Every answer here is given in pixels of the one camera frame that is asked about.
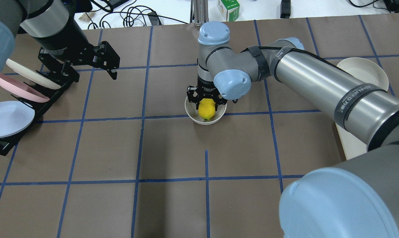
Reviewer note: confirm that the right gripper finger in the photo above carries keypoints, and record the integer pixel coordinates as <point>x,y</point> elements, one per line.
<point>192,96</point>
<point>219,100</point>

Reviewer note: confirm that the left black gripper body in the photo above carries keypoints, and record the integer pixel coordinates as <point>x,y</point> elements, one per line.
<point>61,39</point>

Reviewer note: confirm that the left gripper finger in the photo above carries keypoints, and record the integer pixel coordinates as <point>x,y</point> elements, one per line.
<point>106,58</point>
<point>57,71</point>

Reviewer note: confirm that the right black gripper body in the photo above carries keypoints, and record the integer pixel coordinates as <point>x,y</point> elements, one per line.
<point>205,85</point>

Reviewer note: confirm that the yellow lemon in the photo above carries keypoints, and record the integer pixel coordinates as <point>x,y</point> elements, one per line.
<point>206,109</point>

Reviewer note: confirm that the cream ceramic bowl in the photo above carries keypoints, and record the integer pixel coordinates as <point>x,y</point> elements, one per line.
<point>193,113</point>

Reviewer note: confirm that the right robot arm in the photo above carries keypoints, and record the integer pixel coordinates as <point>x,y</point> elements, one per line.
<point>358,198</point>

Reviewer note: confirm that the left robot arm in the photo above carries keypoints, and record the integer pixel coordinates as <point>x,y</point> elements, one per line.
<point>52,25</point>

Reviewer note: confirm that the cream plate in rack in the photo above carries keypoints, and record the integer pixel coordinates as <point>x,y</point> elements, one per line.
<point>32,75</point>

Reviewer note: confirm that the pink plate in rack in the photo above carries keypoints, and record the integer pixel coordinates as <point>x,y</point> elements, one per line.
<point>21,89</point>

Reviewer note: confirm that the light blue plate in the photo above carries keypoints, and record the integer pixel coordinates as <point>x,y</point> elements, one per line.
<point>15,116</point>

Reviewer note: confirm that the green white carton box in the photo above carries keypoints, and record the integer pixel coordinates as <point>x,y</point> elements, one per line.
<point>229,9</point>

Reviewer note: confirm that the black plate rack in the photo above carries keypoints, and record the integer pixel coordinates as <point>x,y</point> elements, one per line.
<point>7,143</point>

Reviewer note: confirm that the black power adapter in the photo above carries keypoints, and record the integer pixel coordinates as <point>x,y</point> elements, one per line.
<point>285,9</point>

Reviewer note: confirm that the cream rectangular tray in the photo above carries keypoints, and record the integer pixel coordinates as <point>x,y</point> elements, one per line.
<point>352,147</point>

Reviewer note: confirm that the cream round plate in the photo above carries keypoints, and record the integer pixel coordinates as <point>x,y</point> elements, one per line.
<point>366,71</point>

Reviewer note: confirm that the aluminium frame post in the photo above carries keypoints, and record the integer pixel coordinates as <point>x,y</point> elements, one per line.
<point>199,12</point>

